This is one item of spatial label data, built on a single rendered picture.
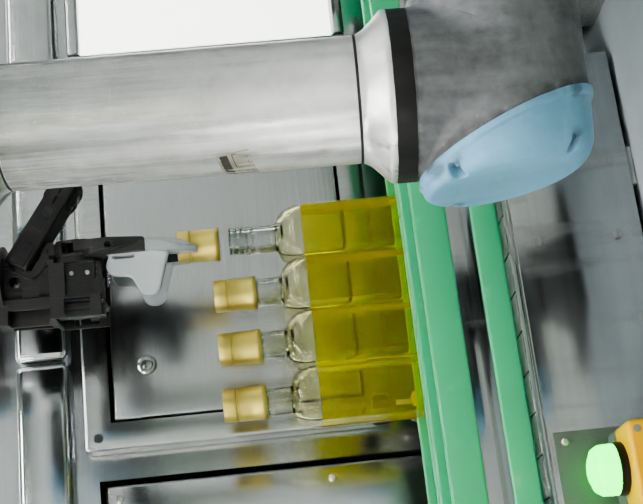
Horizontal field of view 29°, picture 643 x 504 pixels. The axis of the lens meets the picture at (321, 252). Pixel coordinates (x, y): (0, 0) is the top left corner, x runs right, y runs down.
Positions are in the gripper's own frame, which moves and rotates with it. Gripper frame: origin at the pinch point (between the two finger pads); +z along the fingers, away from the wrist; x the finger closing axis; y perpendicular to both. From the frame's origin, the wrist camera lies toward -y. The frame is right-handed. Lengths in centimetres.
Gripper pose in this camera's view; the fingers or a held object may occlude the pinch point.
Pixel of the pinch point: (185, 247)
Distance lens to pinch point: 132.6
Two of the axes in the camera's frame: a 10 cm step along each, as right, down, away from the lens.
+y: 0.9, 9.7, -2.3
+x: 0.4, -2.3, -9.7
